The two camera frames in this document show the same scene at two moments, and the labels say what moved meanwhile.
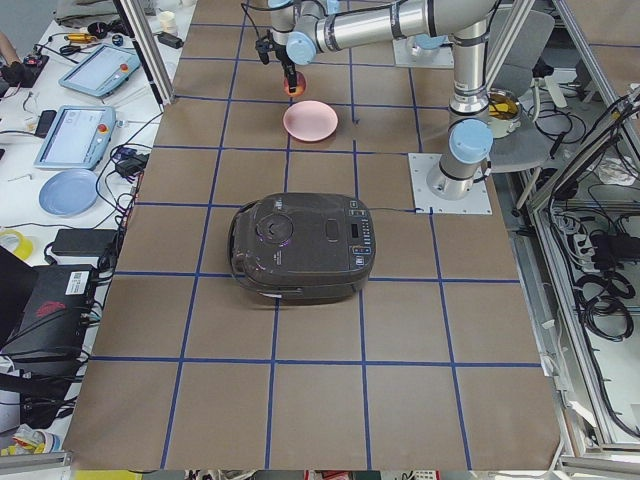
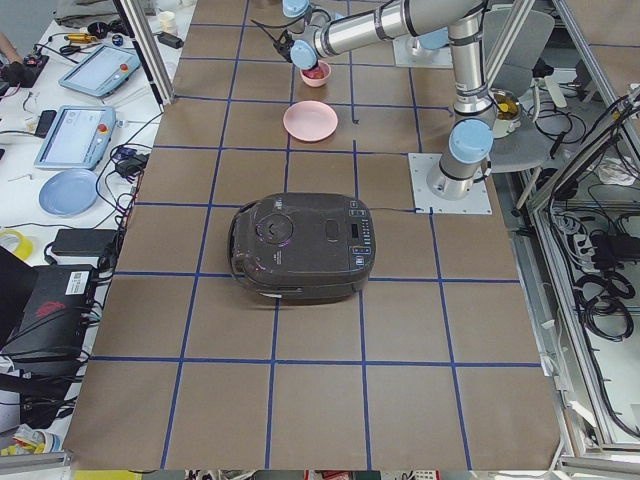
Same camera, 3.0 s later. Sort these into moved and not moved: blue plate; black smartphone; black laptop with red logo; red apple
Moved: red apple
Not moved: black smartphone; blue plate; black laptop with red logo
